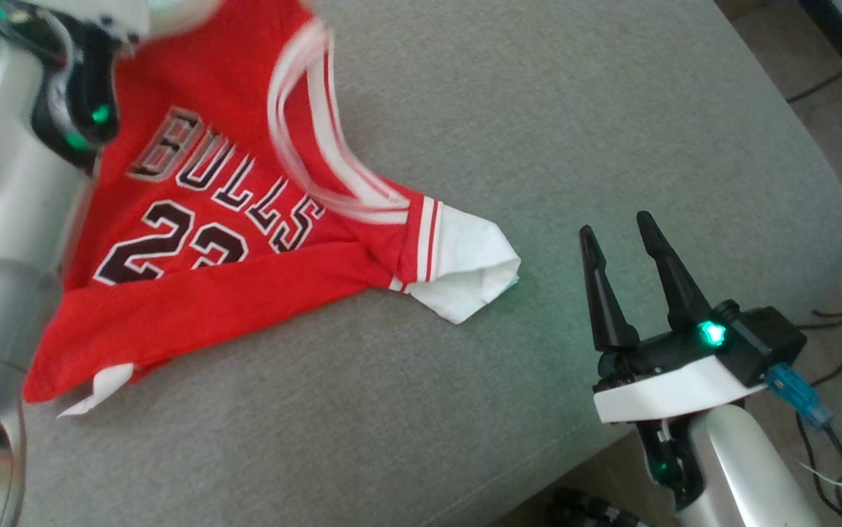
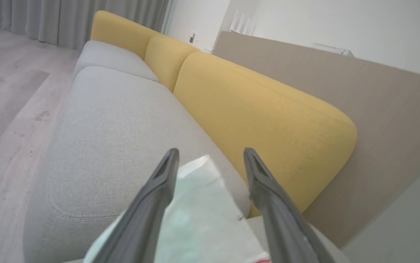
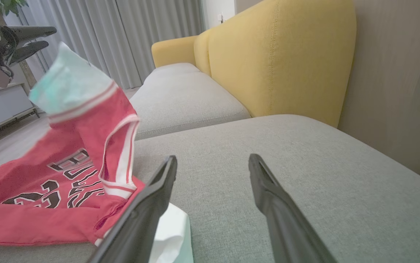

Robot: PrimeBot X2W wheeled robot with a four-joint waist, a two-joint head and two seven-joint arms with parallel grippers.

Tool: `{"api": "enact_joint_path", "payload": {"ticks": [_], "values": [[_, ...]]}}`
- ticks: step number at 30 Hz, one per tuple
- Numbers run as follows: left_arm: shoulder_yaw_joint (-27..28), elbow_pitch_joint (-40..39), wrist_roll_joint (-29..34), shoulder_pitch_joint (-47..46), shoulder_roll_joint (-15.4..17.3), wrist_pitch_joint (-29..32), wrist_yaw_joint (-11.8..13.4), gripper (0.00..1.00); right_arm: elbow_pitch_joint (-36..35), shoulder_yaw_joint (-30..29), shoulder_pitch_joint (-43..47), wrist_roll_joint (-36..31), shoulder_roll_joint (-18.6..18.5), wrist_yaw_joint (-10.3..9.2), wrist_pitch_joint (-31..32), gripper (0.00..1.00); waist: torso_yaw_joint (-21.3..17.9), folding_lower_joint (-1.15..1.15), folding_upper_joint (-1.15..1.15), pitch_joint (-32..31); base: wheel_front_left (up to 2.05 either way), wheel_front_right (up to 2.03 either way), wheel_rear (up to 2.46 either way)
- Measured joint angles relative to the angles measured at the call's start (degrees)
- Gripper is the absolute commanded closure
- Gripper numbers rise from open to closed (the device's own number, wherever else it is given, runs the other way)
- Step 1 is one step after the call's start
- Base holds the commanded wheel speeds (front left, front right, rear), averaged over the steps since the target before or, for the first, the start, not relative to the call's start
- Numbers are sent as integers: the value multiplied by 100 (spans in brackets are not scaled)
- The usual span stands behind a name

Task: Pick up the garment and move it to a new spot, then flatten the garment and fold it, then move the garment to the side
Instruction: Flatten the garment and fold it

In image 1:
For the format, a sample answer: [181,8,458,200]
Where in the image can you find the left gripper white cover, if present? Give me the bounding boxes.
[22,0,228,42]

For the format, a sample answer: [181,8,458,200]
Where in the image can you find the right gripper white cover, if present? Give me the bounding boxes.
[579,211,767,425]

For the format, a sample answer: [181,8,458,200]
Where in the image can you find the red Bulls jersey white sleeves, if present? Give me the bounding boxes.
[23,0,522,418]

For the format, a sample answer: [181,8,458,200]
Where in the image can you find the large grey sofa seat cushion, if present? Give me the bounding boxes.
[18,0,842,527]

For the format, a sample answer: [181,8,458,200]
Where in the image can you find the blue plug camera cable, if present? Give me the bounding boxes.
[767,364,842,527]

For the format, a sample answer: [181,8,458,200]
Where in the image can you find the black ribbed hose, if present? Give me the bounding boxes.
[553,487,650,527]

